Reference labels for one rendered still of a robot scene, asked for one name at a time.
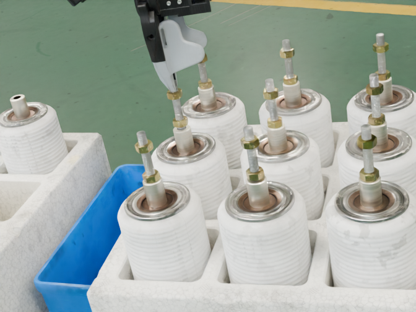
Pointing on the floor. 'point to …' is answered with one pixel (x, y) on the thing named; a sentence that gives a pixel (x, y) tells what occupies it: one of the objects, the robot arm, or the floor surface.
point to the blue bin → (87, 244)
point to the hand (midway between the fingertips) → (166, 79)
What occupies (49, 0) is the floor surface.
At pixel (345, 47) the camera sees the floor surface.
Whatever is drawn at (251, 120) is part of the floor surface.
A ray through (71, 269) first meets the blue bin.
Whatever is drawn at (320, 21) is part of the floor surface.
